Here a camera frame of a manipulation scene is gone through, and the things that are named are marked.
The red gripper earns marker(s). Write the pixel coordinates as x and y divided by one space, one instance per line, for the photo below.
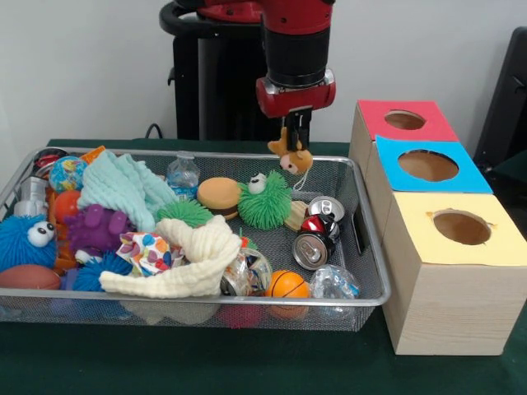
294 100

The small brown animal plush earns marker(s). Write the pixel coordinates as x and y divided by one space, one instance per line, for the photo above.
294 158

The cream waffle cloth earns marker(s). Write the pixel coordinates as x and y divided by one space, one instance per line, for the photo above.
197 255

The mint waffle cloth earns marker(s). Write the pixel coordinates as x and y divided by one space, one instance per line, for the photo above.
119 185

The purple spiky monster toy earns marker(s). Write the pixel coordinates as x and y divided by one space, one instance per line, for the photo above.
99 226

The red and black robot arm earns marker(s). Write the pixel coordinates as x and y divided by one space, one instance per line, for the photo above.
296 45

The silver mesh bin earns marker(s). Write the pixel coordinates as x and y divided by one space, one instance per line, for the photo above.
329 317

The wooden box with three holes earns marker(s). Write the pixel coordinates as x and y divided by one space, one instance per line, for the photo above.
453 312

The green spiky monster toy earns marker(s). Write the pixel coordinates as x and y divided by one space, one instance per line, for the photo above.
263 203

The round orange sponge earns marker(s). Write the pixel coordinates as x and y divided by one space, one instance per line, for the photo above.
218 195

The green spiky ball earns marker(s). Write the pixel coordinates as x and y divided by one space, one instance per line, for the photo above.
185 212

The orange toy basketball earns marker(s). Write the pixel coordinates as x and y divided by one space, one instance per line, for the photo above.
287 284

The black panel on stand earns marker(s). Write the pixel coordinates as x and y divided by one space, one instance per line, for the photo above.
506 103

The dark green tablecloth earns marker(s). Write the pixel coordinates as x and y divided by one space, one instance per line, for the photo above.
512 164
206 362

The blue spiky ball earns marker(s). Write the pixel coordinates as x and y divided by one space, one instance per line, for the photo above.
16 247

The brown toy football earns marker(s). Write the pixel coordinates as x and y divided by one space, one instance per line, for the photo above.
26 277

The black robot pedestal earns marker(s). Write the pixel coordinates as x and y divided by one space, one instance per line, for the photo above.
222 82

